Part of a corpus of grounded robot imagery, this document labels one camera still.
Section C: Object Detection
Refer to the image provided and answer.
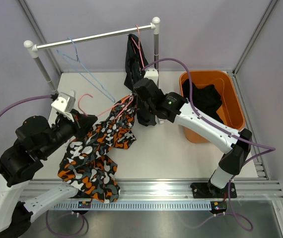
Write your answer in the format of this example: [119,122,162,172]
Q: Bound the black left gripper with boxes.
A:
[40,108,98,159]

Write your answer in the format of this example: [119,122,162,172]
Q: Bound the pink wire hanger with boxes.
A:
[75,93,134,118]
[134,24,144,68]

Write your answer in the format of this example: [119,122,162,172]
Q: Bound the orange camouflage shorts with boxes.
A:
[58,94,137,203]

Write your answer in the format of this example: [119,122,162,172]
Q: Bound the black shorts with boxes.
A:
[192,83,224,124]

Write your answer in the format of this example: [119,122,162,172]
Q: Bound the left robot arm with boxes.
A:
[0,113,97,238]

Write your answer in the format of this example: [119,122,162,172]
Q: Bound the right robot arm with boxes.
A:
[133,78,252,198]

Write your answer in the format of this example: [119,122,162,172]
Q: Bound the dark green shorts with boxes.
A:
[124,34,156,126]

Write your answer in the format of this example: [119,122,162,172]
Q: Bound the metal clothes rack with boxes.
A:
[24,17,160,100]

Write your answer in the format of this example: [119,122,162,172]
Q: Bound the orange plastic laundry basket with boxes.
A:
[190,70,245,130]

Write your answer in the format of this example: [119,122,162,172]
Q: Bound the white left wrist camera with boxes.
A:
[51,90,75,122]

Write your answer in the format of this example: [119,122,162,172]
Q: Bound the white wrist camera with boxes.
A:
[143,67,159,86]
[51,90,75,122]

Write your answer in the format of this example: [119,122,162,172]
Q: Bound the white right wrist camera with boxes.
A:
[143,67,159,86]

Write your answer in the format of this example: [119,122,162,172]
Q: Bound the blue wire hanger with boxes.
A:
[56,37,115,103]

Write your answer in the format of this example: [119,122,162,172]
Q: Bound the white slotted cable duct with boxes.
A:
[51,200,212,211]

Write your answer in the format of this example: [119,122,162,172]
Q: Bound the aluminium mounting rail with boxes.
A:
[21,179,283,200]

